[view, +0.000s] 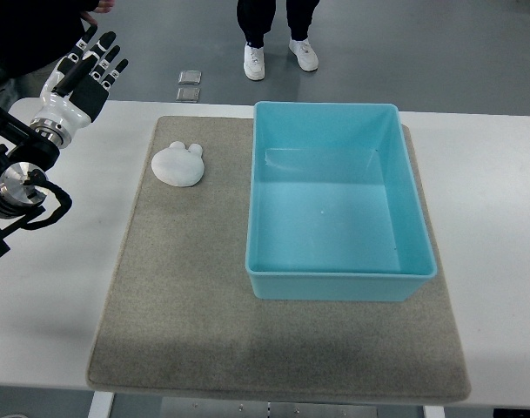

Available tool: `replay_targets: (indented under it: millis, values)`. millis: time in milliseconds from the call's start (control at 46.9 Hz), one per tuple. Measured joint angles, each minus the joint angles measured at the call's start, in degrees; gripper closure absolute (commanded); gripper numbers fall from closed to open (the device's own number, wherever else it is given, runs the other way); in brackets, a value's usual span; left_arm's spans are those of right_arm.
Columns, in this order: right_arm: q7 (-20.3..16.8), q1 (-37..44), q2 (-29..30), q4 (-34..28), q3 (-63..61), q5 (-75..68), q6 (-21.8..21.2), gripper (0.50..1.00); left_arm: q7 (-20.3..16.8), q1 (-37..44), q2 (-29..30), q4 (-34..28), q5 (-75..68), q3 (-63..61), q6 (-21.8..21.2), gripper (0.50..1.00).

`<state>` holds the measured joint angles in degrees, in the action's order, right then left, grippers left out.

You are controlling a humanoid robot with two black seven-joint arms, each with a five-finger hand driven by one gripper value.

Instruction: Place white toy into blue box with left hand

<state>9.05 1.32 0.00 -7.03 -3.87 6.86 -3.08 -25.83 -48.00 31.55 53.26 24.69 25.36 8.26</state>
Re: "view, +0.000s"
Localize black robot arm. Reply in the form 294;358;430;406
0;107;72;258

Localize upper floor outlet plate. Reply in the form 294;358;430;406
178;70;202;85

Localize blue plastic box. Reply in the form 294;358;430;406
245;101;438;302

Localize lower floor outlet plate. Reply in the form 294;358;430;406
176;87;200;103

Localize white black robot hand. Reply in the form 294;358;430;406
30;24;129;149

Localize left white sneaker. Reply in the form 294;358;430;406
244;44;265;81

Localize white sneaker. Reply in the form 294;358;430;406
289;39;319;72
244;44;265;81

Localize person in black top left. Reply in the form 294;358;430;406
0;1;115;78

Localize white bunny toy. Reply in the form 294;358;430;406
151;141;205;187

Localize floor outlet plate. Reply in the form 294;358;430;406
178;70;202;85
176;87;200;103

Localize metal table frame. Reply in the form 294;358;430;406
86;392;446;417

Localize person legs black trousers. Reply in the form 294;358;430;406
236;0;319;49

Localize beige felt mat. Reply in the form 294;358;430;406
86;117;471;404

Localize right white sneaker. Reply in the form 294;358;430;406
289;39;319;72

